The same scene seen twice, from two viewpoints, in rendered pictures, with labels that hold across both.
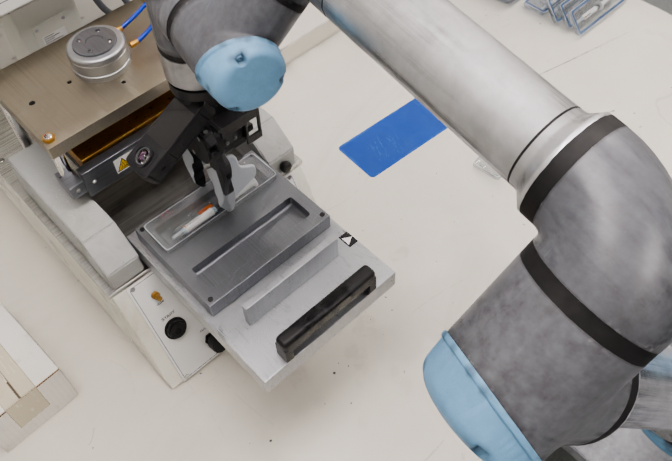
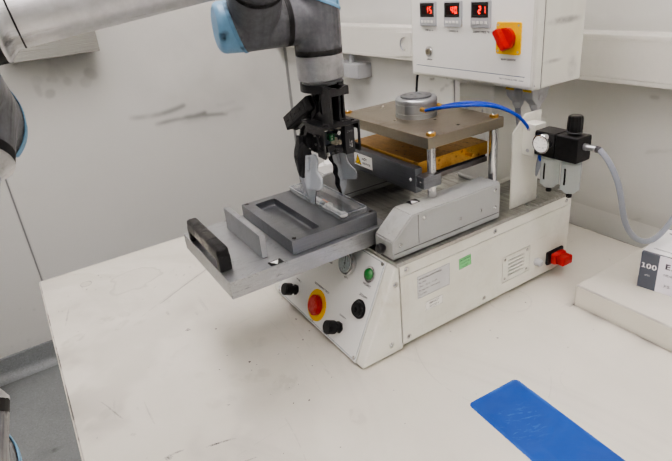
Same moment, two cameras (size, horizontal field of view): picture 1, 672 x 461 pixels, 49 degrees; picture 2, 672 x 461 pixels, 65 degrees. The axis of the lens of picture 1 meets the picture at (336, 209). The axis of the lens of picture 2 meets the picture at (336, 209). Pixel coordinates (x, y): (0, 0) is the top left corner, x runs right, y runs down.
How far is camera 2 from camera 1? 114 cm
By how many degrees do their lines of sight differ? 78
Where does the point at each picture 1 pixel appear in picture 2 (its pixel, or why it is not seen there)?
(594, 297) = not seen: outside the picture
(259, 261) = (265, 217)
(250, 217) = (306, 213)
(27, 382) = not seen: hidden behind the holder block
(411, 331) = (265, 414)
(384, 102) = (611, 429)
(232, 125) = (310, 127)
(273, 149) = (386, 229)
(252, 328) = (225, 228)
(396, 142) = (532, 433)
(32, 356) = not seen: hidden behind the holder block
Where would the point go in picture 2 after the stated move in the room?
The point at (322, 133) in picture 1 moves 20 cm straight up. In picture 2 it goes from (538, 368) to (546, 261)
